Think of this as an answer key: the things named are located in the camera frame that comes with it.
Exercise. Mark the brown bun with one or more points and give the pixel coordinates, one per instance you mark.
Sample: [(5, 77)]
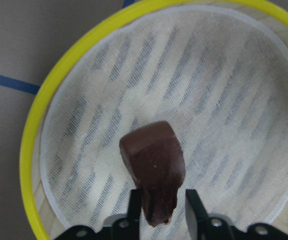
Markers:
[(153, 156)]

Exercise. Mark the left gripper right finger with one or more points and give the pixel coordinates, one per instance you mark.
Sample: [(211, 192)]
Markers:
[(204, 226)]

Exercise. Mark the yellow bottom steamer layer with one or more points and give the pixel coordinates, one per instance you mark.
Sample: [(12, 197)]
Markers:
[(159, 120)]

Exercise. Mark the bottom steamer mesh liner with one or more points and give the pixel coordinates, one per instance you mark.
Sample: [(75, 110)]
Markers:
[(169, 120)]

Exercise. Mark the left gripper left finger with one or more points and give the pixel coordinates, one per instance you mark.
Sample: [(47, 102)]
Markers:
[(115, 227)]

